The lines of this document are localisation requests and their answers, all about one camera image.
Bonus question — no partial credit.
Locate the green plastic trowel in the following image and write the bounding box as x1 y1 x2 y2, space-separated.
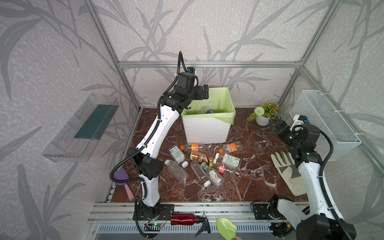
216 218 242 240

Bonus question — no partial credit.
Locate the white bin with green liner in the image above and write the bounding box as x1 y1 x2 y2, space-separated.
181 88 236 144

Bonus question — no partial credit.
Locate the green circuit board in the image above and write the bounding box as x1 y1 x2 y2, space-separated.
145 222 166 231

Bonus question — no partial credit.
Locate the small bottle red label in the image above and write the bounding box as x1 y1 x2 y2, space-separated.
209 163 238 176

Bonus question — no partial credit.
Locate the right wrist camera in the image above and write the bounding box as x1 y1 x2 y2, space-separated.
291 115 310 131

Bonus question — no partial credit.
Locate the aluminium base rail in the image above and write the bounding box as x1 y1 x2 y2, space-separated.
87 202 287 238

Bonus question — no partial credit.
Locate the potted flower white pot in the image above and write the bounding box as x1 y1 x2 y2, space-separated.
247 103 280 127

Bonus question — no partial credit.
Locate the clear square bottle white cap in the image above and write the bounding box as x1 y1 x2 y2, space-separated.
190 161 212 188

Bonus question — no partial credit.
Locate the white wire mesh basket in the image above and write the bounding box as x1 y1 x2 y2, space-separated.
290 90 362 161

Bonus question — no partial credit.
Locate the bottle white label green band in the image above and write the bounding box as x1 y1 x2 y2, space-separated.
201 162 225 189

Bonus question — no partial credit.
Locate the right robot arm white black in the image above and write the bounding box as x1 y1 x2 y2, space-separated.
269 116 357 240

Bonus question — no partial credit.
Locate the brown tea bottle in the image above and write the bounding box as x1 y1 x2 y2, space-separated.
190 151 214 164

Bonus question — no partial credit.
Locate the clear acrylic wall shelf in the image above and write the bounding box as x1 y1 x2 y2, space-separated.
42 94 120 163

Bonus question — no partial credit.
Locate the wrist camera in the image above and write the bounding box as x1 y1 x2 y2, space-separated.
187 67 196 76
291 115 310 131

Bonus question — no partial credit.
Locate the red spray bottle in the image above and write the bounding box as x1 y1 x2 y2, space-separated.
171 213 211 237

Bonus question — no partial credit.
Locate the white grey work glove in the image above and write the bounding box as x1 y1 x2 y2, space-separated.
270 152 307 197

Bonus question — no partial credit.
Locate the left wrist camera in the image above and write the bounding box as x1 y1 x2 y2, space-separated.
187 67 196 76

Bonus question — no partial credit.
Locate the bottle orange label orange cap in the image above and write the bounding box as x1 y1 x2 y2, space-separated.
219 141 244 154

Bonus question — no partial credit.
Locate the small bottle orange label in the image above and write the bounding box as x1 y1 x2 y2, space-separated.
180 143 206 152

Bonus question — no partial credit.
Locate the purple pink brush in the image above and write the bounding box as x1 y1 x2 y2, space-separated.
113 167 136 202

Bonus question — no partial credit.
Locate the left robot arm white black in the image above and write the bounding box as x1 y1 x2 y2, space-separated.
110 70 209 220

